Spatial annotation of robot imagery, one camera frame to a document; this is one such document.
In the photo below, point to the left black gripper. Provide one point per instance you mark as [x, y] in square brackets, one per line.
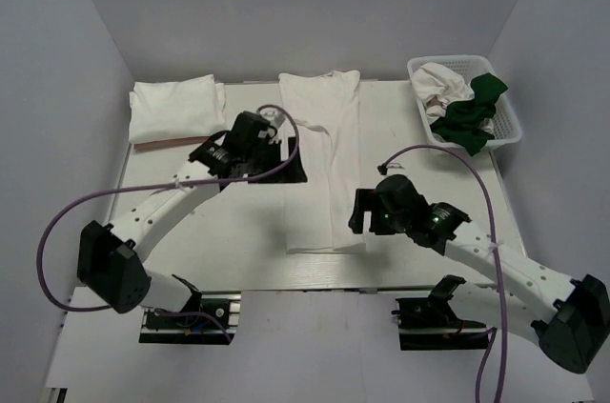
[294, 174]

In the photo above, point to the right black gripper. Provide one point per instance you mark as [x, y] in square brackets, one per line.
[365, 202]

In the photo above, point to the white shirt red logo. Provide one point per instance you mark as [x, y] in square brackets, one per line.
[326, 111]

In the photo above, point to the dark green t shirt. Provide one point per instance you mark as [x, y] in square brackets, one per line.
[464, 121]

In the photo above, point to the plain white t shirt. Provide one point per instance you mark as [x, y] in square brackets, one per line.
[437, 87]

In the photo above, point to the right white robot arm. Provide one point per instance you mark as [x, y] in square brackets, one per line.
[567, 318]

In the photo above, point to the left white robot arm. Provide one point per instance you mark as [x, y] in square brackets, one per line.
[111, 257]

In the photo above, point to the folded white shirt stack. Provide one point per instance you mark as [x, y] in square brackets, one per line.
[176, 110]

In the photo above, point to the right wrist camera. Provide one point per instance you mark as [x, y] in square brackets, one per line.
[400, 198]

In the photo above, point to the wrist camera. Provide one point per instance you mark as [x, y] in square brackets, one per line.
[252, 132]
[400, 198]

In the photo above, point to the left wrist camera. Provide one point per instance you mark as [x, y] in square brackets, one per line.
[252, 132]

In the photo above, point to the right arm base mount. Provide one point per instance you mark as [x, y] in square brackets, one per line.
[426, 323]

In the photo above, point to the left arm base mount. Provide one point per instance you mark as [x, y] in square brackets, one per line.
[212, 320]

